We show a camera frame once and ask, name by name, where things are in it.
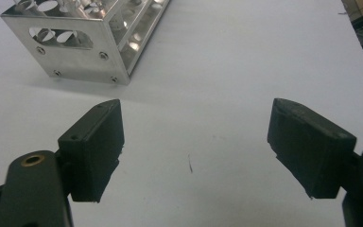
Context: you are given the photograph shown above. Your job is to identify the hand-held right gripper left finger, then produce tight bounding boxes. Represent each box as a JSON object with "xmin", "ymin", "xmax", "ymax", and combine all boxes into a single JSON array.
[{"xmin": 58, "ymin": 98, "xmax": 126, "ymax": 202}]

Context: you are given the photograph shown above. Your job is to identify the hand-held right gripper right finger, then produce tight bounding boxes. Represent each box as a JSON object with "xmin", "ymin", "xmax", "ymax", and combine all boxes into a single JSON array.
[{"xmin": 267, "ymin": 97, "xmax": 357, "ymax": 200}]

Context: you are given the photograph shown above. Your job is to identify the metal test tube rack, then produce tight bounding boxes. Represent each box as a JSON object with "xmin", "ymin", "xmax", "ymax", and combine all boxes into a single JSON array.
[{"xmin": 0, "ymin": 0, "xmax": 171, "ymax": 85}]

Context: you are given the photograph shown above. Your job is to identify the white table cover sheet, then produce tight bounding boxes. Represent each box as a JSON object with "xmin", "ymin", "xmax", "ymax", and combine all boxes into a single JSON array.
[{"xmin": 0, "ymin": 0, "xmax": 363, "ymax": 227}]

